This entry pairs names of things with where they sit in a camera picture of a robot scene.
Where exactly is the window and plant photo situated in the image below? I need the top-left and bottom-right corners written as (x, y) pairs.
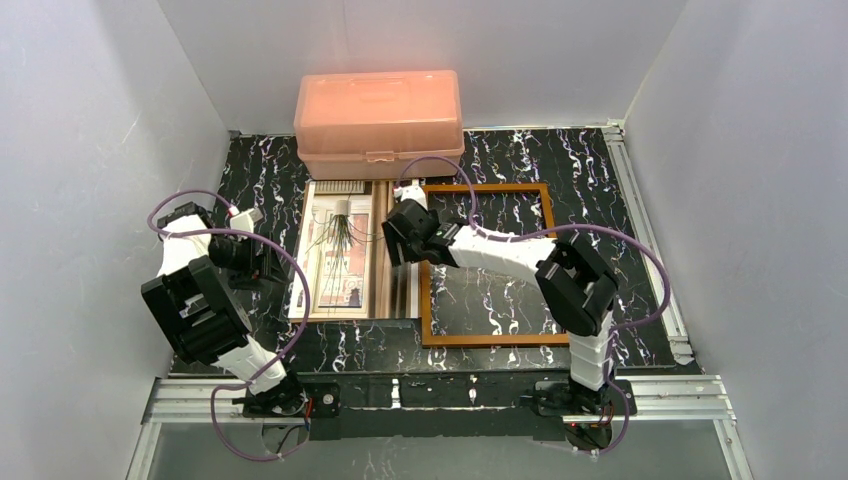
top-left (286, 180), bottom-right (420, 322)

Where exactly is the brown wooden picture frame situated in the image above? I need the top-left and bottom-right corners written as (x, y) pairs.
top-left (418, 183), bottom-right (569, 348)

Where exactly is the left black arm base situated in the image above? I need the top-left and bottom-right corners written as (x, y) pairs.
top-left (232, 383), bottom-right (341, 419)

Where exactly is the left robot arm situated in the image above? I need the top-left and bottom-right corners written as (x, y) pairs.
top-left (141, 202), bottom-right (287, 396)

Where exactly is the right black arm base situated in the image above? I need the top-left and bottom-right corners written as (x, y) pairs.
top-left (530, 379), bottom-right (638, 420)

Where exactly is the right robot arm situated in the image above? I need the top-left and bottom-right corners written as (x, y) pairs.
top-left (382, 199), bottom-right (619, 392)

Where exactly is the pink plastic storage box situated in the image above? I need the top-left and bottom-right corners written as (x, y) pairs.
top-left (294, 70), bottom-right (465, 180)

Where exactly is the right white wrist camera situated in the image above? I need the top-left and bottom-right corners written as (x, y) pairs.
top-left (393, 184), bottom-right (428, 210)

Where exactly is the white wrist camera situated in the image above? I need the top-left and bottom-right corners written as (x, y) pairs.
top-left (228, 206), bottom-right (264, 233)
top-left (393, 184), bottom-right (428, 210)

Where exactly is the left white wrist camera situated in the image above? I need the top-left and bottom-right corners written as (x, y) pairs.
top-left (228, 206), bottom-right (264, 233)

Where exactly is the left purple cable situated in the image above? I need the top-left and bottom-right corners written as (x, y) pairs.
top-left (146, 189), bottom-right (313, 463)

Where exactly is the purple cable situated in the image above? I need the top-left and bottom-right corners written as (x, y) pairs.
top-left (396, 156), bottom-right (672, 457)
top-left (146, 189), bottom-right (313, 463)

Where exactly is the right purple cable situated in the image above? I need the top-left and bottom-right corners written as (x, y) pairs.
top-left (396, 156), bottom-right (672, 457)

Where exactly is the aluminium front rail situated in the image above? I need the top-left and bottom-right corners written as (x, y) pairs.
top-left (143, 371), bottom-right (736, 423)

